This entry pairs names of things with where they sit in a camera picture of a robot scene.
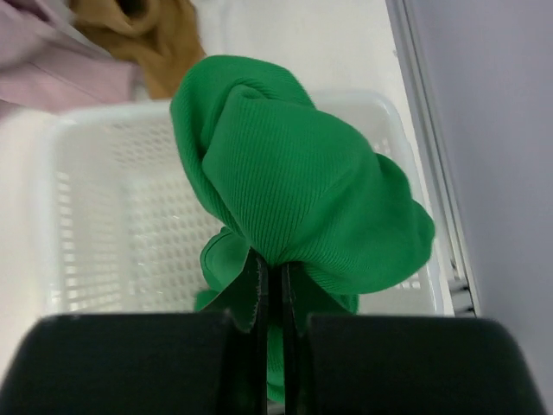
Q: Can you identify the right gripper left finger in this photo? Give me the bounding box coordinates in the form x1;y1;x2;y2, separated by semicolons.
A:
1;252;269;414

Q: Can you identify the mauve pink tank top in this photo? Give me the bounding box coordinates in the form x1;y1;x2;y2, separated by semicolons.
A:
1;1;137;117

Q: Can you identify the brown tank top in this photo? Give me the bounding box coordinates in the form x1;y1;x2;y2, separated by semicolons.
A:
70;0;205;99

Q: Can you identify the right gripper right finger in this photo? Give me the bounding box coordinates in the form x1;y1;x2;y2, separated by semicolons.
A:
280;264;545;414

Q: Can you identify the green tank top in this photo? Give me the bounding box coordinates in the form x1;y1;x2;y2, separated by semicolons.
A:
169;53;436;403

